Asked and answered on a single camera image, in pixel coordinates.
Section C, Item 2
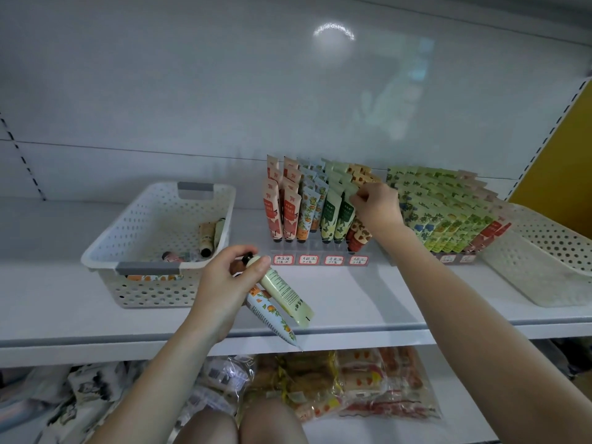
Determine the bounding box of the person's left hand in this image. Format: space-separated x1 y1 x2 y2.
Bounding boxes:
187 245 272 343

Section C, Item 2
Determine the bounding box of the person's right hand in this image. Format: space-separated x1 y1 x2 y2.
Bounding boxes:
350 183 408 250

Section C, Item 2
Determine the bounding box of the row of hand cream tubes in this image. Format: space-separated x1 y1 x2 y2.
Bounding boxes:
263 154 514 255

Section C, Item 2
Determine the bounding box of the teal orange floral hand cream tube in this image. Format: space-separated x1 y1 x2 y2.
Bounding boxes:
242 286 303 348

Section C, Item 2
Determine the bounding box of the pale mint hand cream tube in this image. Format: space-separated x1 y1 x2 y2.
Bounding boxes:
243 254 316 329

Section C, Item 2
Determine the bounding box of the white perforated plastic basket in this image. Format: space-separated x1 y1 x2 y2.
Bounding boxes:
481 203 592 308
81 181 237 309

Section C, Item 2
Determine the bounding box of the white metal shelf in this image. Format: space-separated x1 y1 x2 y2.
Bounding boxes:
0 0 592 444

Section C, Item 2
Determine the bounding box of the person's left forearm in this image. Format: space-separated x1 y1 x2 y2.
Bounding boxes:
88 319 237 444

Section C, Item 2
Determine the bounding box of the person's right forearm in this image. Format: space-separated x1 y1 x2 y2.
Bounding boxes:
384 231 592 444

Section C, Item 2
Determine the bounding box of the person's left leg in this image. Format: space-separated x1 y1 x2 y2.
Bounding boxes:
176 411 242 444

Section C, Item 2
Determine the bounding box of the person's leg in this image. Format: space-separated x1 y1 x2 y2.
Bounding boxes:
176 411 242 444
239 397 311 444

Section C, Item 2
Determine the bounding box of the person's right leg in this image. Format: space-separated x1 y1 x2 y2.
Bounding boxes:
239 397 311 444

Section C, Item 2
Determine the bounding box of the clear divider tray with labels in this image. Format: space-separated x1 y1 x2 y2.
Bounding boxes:
273 252 477 266

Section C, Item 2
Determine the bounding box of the pile of snack packets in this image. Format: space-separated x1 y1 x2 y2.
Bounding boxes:
0 347 443 444

